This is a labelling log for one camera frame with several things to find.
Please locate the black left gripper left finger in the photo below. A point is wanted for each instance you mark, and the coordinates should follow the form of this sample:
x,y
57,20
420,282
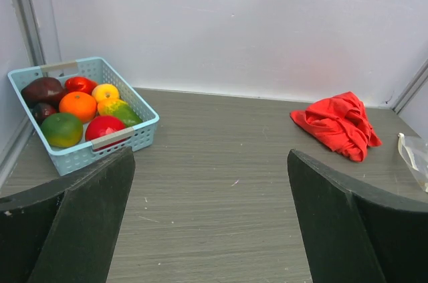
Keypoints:
x,y
66,230

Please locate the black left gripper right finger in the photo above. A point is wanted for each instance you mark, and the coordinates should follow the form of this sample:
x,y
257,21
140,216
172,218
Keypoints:
x,y
353,231

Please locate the clear dotted zip bag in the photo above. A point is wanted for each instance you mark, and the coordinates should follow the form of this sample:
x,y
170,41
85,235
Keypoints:
x,y
413,150

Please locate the yellow green mango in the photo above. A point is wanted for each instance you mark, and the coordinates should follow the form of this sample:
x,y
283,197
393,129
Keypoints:
x,y
120,109

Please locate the light blue plastic basket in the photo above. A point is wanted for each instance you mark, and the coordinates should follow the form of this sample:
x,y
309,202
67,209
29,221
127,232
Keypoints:
x,y
84,153

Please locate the green orange fruit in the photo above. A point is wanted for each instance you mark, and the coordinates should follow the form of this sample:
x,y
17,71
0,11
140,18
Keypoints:
x,y
62,130

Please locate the red cloth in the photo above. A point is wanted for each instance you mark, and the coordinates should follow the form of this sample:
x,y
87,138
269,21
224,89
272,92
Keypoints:
x,y
340,123

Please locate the small dark plum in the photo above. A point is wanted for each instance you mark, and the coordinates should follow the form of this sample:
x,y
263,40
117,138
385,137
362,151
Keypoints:
x,y
41,111

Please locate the dark red apple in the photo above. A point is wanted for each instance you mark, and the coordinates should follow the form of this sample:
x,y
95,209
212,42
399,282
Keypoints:
x,y
46,90

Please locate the yellow lemon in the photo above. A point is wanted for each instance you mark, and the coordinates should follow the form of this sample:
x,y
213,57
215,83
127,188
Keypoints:
x,y
105,91

